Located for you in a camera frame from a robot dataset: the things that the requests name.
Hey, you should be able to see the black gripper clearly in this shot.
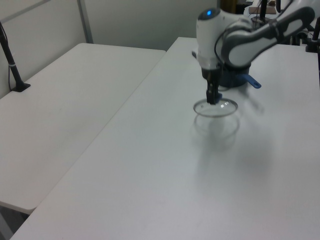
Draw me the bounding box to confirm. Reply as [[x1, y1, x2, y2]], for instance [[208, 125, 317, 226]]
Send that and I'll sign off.
[[201, 65, 224, 105]]

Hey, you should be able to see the glass lid with blue knob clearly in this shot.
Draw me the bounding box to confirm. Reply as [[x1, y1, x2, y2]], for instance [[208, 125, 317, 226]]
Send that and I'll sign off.
[[192, 93, 239, 118]]

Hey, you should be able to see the thin black stand pole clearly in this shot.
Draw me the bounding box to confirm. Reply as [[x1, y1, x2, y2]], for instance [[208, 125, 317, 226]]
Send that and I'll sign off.
[[251, 0, 271, 26]]

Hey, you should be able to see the brown board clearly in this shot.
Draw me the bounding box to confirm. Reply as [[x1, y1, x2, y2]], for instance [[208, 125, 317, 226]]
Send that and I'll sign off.
[[249, 4, 277, 15]]

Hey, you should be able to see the white side table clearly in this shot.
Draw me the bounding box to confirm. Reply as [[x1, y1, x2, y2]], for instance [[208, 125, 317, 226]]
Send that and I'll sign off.
[[0, 42, 168, 211]]

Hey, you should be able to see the black pole with clamp base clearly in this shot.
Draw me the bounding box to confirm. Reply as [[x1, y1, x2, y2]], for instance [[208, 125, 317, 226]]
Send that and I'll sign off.
[[0, 21, 32, 93]]

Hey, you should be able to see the dark saucepan with blue handle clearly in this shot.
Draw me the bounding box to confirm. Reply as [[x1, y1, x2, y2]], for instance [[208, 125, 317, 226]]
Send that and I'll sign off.
[[218, 62, 263, 89]]

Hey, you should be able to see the black cable on robot arm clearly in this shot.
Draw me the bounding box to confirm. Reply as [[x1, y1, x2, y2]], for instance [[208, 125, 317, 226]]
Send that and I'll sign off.
[[213, 20, 242, 70]]

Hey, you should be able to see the black clamp post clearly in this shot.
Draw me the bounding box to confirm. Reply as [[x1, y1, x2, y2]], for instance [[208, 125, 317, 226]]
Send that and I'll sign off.
[[304, 17, 320, 53]]

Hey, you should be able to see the grey partition post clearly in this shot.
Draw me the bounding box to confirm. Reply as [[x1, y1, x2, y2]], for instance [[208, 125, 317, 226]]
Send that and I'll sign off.
[[76, 0, 95, 45]]

